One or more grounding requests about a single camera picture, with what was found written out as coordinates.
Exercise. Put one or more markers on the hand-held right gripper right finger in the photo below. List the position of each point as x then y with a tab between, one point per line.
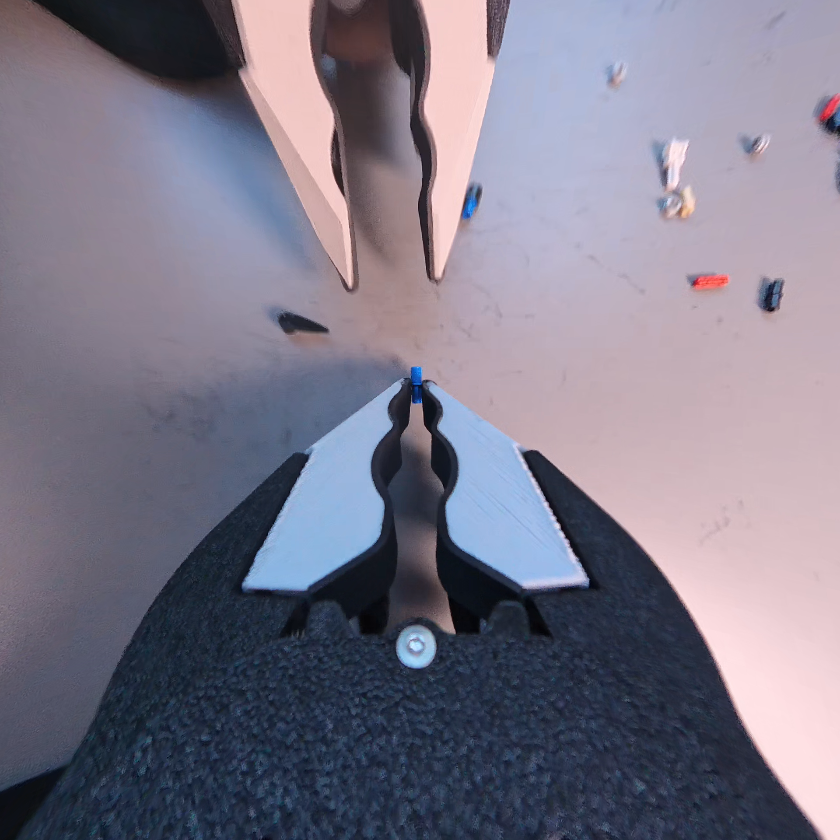
512	525

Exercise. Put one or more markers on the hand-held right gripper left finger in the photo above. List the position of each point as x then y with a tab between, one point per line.
321	525

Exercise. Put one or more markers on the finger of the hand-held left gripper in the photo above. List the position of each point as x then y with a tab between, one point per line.
459	98
282	79

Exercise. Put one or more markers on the blue lego pin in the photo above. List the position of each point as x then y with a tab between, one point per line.
415	384
471	200

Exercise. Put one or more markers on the black lego tooth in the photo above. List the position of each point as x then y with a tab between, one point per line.
298	321

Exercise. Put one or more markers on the white lego connector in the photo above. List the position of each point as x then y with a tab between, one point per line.
674	161

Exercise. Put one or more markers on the tan lego pin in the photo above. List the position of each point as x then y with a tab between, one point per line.
688	200

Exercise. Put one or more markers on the red lego axle pin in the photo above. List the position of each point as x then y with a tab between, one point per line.
710	282

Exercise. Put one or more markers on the small red black lego piece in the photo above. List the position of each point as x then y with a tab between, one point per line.
829	107

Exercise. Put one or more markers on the black lego connector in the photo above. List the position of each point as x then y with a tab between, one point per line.
772	294

